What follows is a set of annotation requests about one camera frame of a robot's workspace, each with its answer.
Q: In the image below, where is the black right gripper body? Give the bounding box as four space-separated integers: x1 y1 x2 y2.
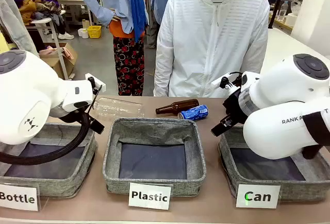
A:
222 89 250 125

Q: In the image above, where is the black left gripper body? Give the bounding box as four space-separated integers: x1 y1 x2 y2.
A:
55 101 91 126

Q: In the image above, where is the large clear plastic bottle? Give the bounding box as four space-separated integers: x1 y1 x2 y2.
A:
91 97 145 118

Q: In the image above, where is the brown glass bottle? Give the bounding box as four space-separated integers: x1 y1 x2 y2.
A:
155 98 200 115

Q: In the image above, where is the person's left forearm white sleeve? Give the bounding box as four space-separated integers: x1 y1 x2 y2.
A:
239 43 266 77

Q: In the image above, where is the person's right forearm white sleeve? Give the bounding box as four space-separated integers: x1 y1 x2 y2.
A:
154 51 177 97

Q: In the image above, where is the blue drink can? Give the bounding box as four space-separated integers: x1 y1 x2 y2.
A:
177 105 209 121

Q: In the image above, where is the grey fabric basket Plastic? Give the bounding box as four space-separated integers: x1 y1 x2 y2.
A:
102 117 207 197

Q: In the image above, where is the grey fabric basket Bottle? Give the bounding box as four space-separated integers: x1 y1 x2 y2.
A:
0 122 98 199

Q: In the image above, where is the white Can label sign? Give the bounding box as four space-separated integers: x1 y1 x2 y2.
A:
235 184 282 209

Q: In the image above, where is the grey fabric basket Can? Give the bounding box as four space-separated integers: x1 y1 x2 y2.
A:
218 125 330 202

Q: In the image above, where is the bystander hand on hip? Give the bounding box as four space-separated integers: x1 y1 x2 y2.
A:
109 8 122 23

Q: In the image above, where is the cardboard box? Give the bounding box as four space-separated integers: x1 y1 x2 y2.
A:
39 42 78 80

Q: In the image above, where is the person in white jacket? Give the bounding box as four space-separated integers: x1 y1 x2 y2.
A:
153 0 271 98

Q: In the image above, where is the white table with clothes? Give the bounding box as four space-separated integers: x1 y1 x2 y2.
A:
25 16 72 80

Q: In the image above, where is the white desk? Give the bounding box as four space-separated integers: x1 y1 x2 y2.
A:
260 27 330 74

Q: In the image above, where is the yellow plastic crate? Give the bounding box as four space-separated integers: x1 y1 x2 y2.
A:
87 25 102 39

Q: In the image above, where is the white Plastic label sign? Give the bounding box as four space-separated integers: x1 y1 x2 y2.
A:
128 182 173 211

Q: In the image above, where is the white Bottle label sign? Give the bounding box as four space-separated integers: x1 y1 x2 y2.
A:
0 183 41 212

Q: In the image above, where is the grey hanging jacket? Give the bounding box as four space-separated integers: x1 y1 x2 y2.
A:
0 0 40 58

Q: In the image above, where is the clear water bottle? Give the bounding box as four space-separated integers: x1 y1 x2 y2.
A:
278 1 289 22

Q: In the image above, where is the pile of colourful clothes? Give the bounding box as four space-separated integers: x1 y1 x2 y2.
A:
13 0 65 26

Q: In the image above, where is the bystander in denim jacket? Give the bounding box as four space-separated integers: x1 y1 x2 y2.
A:
146 0 196 49

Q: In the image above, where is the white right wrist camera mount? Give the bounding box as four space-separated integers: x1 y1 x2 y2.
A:
211 71 244 91

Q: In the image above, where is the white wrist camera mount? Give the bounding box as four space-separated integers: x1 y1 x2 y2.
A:
85 73 107 89
211 71 244 91

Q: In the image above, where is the black braided cable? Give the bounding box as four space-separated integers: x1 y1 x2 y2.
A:
0 112 91 165

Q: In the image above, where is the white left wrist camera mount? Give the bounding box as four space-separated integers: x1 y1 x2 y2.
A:
85 73 107 89

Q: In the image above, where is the black cable sleeve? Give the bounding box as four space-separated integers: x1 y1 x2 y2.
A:
301 110 330 160

